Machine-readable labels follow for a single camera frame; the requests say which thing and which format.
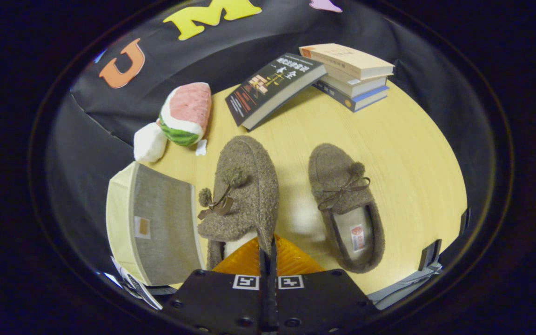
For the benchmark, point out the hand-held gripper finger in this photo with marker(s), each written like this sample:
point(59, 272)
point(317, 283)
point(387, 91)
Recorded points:
point(272, 288)
point(264, 288)

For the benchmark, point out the grey fabric storage box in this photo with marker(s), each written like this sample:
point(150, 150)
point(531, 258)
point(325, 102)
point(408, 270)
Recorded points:
point(165, 223)

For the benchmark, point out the brown fuzzy shoe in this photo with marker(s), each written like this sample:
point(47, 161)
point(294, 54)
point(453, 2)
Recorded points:
point(244, 163)
point(333, 167)

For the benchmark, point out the white device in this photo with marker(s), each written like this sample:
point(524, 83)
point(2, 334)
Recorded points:
point(140, 288)

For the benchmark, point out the grey panel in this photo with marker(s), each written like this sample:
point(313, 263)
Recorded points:
point(403, 286)

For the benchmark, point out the white plush toy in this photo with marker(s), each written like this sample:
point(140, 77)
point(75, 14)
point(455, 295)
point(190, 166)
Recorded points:
point(149, 144)

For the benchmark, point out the watermelon slice plush toy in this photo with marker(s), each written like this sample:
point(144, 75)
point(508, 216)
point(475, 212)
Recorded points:
point(186, 109)

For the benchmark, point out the black cover book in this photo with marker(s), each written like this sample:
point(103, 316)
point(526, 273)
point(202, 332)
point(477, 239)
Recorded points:
point(272, 83)

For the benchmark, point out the white cover book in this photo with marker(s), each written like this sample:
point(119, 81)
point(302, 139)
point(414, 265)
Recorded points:
point(356, 86)

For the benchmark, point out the beige cover book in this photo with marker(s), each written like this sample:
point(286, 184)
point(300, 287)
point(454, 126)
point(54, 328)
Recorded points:
point(347, 58)

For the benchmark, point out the black bracket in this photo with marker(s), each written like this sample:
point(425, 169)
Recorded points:
point(430, 255)

